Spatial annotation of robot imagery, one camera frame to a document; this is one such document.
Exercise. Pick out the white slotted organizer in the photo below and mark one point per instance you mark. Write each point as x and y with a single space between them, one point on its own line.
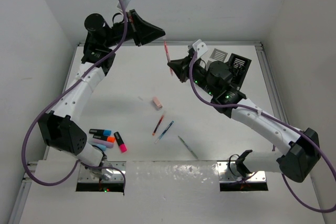
215 55

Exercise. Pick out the pink pen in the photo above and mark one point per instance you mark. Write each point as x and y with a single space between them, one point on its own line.
167 56

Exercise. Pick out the black slotted organizer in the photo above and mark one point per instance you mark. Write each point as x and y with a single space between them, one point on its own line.
238 66

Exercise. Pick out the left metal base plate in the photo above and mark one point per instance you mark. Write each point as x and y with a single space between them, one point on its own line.
113 173

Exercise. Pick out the metal base plate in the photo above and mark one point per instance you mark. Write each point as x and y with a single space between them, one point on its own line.
113 173
227 177

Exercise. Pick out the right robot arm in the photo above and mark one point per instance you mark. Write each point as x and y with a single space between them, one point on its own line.
297 150

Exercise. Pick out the purple highlighter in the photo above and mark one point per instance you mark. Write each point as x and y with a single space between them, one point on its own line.
104 143

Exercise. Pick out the orange capped highlighter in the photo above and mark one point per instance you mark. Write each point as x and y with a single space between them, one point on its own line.
110 139

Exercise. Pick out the pink highlighter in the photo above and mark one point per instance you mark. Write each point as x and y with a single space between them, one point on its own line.
120 142

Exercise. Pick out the blue ink pen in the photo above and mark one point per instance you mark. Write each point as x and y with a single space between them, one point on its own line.
164 132

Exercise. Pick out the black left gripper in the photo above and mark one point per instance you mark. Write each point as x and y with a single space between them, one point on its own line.
140 30

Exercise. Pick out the red ink pen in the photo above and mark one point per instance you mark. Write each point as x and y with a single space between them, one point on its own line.
158 124

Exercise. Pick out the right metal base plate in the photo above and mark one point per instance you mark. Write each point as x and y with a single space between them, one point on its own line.
227 177

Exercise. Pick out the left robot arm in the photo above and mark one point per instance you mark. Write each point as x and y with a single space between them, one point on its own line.
59 125

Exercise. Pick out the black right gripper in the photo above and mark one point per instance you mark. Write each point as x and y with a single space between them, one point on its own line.
181 67

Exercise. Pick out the blue capped highlighter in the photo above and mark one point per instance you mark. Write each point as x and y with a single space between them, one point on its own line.
100 132

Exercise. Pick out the pink eraser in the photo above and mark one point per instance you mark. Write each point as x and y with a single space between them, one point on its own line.
157 104

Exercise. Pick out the green pen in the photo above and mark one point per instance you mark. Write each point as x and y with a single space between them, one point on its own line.
188 148

